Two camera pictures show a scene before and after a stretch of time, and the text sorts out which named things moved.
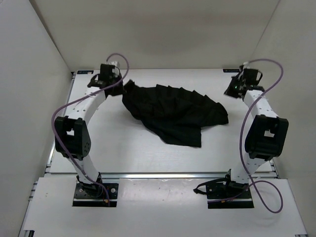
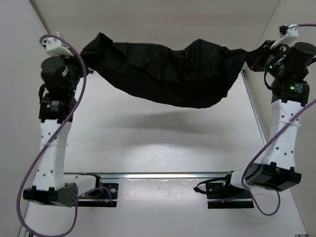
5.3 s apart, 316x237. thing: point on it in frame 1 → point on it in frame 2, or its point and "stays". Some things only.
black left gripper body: x=118 y=89 → x=75 y=75
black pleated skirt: x=176 y=115 → x=183 y=76
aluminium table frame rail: x=53 y=175 stays
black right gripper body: x=232 y=90 → x=269 y=60
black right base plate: x=228 y=195 stays
